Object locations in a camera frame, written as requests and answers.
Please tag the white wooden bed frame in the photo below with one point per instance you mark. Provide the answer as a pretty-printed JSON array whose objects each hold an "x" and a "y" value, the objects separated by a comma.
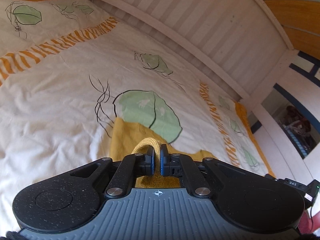
[{"x": 238, "y": 44}]

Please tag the mustard yellow knit sweater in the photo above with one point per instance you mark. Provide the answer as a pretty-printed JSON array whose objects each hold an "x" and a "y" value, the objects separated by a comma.
[{"x": 130, "y": 137}]

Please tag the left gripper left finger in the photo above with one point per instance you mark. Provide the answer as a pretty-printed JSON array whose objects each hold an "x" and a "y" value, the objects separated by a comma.
[{"x": 122, "y": 175}]

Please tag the red gloved right hand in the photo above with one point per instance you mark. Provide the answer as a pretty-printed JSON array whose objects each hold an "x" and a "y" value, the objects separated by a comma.
[{"x": 308, "y": 224}]

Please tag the white blue-trimmed shelf unit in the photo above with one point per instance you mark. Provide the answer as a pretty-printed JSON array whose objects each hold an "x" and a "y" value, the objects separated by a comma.
[{"x": 285, "y": 108}]

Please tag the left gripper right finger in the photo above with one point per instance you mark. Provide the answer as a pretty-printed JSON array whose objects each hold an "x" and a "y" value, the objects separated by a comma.
[{"x": 183, "y": 167}]

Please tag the white leaf-print duvet cover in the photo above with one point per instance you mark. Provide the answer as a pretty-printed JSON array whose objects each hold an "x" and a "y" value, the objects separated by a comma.
[{"x": 70, "y": 69}]

